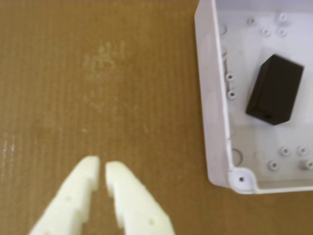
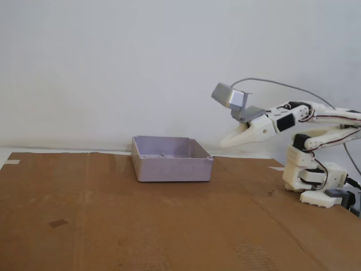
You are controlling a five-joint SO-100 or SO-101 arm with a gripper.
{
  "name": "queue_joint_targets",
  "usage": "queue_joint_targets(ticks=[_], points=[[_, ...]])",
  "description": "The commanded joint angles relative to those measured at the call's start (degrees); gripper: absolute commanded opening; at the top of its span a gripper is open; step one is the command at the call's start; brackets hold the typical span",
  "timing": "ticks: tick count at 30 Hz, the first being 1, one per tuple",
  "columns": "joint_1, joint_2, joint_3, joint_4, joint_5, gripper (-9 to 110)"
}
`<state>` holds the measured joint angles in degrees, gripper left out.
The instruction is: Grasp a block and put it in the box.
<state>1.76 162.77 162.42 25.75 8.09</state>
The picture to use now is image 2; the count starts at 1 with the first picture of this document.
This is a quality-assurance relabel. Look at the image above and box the pale grey plastic box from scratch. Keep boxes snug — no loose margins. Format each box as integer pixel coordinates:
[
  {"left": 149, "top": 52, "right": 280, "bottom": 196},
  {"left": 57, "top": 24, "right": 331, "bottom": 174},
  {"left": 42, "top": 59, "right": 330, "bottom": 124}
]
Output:
[{"left": 131, "top": 135, "right": 214, "bottom": 183}]

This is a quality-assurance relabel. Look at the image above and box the brown cardboard sheet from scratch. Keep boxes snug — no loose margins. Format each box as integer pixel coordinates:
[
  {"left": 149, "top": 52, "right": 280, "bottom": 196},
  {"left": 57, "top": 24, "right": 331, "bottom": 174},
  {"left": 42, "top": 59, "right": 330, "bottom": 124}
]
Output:
[{"left": 0, "top": 151, "right": 361, "bottom": 271}]

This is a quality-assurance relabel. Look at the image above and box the grey table clamp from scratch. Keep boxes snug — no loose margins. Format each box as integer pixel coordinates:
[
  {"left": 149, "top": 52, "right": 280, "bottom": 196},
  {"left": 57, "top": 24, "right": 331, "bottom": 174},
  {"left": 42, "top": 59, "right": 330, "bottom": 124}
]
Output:
[{"left": 324, "top": 189, "right": 361, "bottom": 218}]

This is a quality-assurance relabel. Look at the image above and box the black power cable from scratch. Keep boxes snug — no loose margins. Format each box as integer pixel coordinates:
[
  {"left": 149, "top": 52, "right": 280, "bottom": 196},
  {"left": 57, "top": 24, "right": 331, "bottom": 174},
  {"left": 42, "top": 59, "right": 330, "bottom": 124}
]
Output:
[{"left": 345, "top": 176, "right": 361, "bottom": 190}]

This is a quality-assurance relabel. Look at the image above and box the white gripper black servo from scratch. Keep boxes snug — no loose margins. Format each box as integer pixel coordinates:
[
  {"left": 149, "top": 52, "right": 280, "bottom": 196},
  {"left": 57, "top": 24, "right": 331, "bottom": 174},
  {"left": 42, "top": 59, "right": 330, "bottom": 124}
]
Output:
[{"left": 220, "top": 111, "right": 298, "bottom": 149}]

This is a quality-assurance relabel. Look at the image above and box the silver webcam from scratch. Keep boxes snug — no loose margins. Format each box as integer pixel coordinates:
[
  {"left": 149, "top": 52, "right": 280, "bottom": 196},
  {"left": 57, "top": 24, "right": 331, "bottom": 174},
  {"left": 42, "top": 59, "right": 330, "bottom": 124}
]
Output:
[{"left": 211, "top": 82, "right": 245, "bottom": 111}]

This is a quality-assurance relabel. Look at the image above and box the grey camera bracket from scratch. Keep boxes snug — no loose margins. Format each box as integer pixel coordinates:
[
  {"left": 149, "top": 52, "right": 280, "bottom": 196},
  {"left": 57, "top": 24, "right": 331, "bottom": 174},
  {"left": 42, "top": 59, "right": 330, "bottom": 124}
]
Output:
[{"left": 230, "top": 91, "right": 267, "bottom": 124}]

